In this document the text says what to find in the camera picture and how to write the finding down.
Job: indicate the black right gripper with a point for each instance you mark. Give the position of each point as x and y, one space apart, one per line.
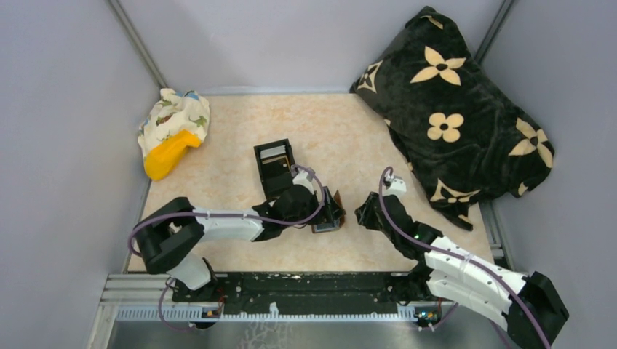
375 217

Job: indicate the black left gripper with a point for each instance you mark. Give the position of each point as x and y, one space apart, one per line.
326 208

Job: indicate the brown leather card holder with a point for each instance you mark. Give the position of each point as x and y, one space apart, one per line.
331 216

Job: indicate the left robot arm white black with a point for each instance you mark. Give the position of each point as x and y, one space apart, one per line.
166 238

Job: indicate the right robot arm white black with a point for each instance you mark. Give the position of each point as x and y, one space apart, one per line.
528 308

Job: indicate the dark card in tray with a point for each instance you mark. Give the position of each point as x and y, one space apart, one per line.
275 166

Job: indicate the black plastic card tray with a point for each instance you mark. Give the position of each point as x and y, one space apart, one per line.
274 187

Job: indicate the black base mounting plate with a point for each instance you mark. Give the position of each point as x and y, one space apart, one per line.
317 294

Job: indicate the black floral plush blanket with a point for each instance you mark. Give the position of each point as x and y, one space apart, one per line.
463 139

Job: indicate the dinosaur print yellow cloth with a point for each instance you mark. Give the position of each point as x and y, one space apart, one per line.
177 122

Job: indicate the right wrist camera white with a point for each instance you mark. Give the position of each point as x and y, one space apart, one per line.
394 186

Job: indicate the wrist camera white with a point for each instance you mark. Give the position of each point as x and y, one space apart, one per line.
394 186
303 178

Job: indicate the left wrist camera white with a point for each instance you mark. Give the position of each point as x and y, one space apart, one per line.
303 178

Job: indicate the aluminium front rail frame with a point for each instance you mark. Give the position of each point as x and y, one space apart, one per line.
138 289

